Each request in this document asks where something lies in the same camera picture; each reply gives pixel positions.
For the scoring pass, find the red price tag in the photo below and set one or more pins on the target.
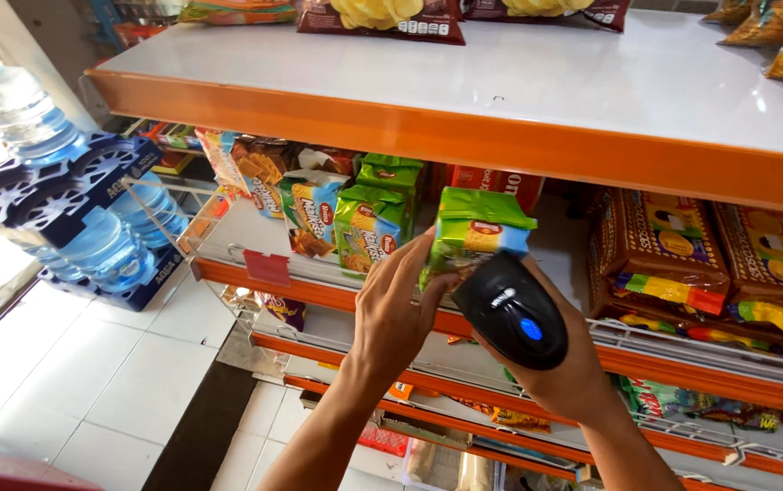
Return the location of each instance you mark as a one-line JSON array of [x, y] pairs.
[[267, 267]]

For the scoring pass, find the blue rack of water jugs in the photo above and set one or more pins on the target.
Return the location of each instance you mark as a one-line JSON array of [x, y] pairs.
[[57, 198]]

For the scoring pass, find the person's left hand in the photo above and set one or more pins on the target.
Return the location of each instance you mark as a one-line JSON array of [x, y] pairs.
[[388, 327]]

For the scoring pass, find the pink striped snack packet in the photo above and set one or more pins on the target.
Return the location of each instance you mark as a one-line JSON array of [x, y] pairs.
[[217, 157]]

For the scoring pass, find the black barcode scanner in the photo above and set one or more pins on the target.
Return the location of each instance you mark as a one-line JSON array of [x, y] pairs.
[[511, 314]]

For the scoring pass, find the orange white shelf unit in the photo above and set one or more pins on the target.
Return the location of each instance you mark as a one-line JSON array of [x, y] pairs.
[[569, 88]]

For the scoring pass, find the brown cracker packet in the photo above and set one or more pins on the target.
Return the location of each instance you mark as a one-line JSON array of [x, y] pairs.
[[262, 170]]

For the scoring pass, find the orange snack packet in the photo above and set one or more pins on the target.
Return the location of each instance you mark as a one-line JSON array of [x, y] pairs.
[[521, 419]]

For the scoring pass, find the maroon chips bag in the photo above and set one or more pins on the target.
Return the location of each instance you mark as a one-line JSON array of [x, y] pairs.
[[548, 12], [378, 24]]

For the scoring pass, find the red plastic object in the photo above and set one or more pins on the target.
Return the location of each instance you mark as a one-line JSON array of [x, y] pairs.
[[16, 477]]

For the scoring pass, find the red plastic basket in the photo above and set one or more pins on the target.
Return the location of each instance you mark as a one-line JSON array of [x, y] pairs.
[[383, 440]]

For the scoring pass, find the white green biscuit packet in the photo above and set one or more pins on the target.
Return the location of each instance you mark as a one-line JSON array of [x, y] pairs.
[[309, 215]]

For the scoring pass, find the background shelf of goods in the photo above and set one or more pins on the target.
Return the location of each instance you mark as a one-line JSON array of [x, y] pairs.
[[139, 24]]

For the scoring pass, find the purple snack packet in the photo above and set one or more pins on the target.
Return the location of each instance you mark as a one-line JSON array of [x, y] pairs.
[[282, 310]]

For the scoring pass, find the orange green snack bag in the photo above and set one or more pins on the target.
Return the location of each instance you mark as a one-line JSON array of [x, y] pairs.
[[234, 10]]

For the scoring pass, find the red biscuit packet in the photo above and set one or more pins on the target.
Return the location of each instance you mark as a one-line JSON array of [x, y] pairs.
[[497, 183]]

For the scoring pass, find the person's right fingers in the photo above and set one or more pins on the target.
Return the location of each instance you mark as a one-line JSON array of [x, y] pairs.
[[540, 273]]

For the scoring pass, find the person's right hand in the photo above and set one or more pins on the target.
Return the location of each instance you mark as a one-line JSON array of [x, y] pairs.
[[579, 382]]

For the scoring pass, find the green candy packet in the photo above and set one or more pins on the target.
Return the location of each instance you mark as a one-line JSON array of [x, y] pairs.
[[671, 402]]

